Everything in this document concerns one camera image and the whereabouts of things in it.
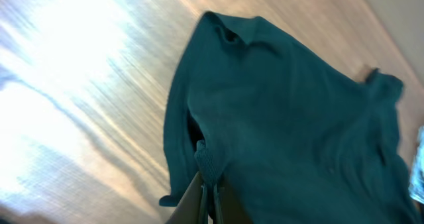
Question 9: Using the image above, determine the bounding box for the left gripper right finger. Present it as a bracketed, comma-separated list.
[213, 179, 253, 224]

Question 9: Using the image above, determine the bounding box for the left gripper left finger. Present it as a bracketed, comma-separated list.
[166, 172, 208, 224]

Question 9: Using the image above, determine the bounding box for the black polo shirt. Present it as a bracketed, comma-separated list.
[160, 12, 421, 223]

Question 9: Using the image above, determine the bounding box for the light grey denim garment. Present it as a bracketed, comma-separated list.
[409, 127, 424, 203]

